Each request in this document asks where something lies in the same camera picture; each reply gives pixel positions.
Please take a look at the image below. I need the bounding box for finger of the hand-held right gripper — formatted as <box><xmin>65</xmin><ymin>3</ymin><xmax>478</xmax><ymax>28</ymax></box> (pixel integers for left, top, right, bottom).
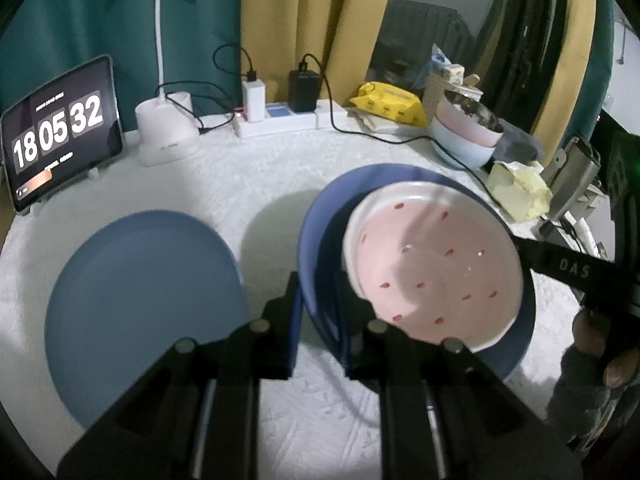
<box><xmin>512</xmin><ymin>237</ymin><xmax>621</xmax><ymax>302</ymax></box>

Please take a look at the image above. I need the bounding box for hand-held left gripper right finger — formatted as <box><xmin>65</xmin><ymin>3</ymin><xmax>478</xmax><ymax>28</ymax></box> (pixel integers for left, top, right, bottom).
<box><xmin>334</xmin><ymin>272</ymin><xmax>583</xmax><ymax>480</ymax></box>

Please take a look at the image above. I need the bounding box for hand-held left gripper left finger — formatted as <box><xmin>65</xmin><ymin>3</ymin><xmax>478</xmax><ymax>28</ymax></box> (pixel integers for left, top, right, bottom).
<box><xmin>56</xmin><ymin>271</ymin><xmax>303</xmax><ymax>480</ymax></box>

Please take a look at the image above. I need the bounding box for large blue bowl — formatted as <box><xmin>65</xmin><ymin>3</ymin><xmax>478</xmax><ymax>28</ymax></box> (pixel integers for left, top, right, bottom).
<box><xmin>297</xmin><ymin>162</ymin><xmax>537</xmax><ymax>386</ymax></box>

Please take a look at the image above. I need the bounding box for pink dotted bowl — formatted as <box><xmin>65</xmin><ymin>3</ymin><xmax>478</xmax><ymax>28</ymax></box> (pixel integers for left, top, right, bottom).
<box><xmin>341</xmin><ymin>182</ymin><xmax>525</xmax><ymax>353</ymax></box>

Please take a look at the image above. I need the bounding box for blue plate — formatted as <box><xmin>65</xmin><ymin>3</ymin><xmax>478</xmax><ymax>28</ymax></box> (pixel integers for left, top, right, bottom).
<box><xmin>44</xmin><ymin>210</ymin><xmax>249</xmax><ymax>431</ymax></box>

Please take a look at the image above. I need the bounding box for person's right hand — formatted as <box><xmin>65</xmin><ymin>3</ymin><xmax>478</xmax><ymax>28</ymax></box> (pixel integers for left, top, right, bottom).
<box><xmin>571</xmin><ymin>307</ymin><xmax>640</xmax><ymax>388</ymax></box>

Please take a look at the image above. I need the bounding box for grey cloth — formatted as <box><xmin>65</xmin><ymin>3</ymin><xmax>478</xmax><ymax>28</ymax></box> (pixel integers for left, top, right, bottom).
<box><xmin>492</xmin><ymin>120</ymin><xmax>546</xmax><ymax>163</ymax></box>

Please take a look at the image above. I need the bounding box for white tablecloth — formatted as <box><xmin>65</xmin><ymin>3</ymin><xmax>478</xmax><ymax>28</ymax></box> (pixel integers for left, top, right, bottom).
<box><xmin>0</xmin><ymin>110</ymin><xmax>616</xmax><ymax>480</ymax></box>

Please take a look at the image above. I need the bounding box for teal curtain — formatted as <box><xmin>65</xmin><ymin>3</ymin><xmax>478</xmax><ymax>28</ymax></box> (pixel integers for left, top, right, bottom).
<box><xmin>590</xmin><ymin>0</ymin><xmax>617</xmax><ymax>111</ymax></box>
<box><xmin>0</xmin><ymin>0</ymin><xmax>246</xmax><ymax>136</ymax></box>

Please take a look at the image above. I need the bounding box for yellow curtain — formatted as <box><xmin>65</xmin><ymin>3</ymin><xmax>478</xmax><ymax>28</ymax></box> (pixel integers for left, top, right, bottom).
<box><xmin>240</xmin><ymin>0</ymin><xmax>401</xmax><ymax>111</ymax></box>
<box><xmin>530</xmin><ymin>0</ymin><xmax>598</xmax><ymax>161</ymax></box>

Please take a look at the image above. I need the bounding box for light blue bowl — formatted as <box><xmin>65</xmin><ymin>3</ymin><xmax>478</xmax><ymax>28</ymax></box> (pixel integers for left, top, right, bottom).
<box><xmin>430</xmin><ymin>120</ymin><xmax>496</xmax><ymax>171</ymax></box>

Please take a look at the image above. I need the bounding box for white power strip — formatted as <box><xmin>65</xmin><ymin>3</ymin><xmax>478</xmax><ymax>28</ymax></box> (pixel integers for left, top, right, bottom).
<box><xmin>234</xmin><ymin>100</ymin><xmax>346</xmax><ymax>138</ymax></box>

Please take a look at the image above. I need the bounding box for white charger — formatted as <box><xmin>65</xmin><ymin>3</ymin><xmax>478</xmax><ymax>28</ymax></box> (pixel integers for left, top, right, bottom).
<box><xmin>242</xmin><ymin>80</ymin><xmax>266</xmax><ymax>122</ymax></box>

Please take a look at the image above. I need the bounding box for blue white packet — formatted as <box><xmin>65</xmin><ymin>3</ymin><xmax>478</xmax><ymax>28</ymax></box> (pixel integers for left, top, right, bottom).
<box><xmin>430</xmin><ymin>42</ymin><xmax>466</xmax><ymax>83</ymax></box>

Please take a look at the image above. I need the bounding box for black charger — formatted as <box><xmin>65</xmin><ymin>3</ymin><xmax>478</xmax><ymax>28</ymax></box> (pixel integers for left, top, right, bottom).
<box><xmin>289</xmin><ymin>71</ymin><xmax>319</xmax><ymax>112</ymax></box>

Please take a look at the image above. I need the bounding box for white desk lamp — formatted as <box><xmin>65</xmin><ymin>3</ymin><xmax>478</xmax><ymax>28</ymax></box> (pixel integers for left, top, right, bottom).
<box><xmin>104</xmin><ymin>0</ymin><xmax>201</xmax><ymax>167</ymax></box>

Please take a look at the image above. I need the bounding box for yellow wipes pack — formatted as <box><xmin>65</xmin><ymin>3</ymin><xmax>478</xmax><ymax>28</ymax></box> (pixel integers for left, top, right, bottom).
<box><xmin>348</xmin><ymin>81</ymin><xmax>430</xmax><ymax>127</ymax></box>

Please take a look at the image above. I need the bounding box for tablet with clock display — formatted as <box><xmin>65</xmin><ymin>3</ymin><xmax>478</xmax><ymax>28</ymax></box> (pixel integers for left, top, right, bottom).
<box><xmin>0</xmin><ymin>55</ymin><xmax>124</xmax><ymax>213</ymax></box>

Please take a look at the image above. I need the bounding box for dark window frame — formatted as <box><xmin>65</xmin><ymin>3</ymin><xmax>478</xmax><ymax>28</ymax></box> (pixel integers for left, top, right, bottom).
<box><xmin>475</xmin><ymin>0</ymin><xmax>571</xmax><ymax>131</ymax></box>

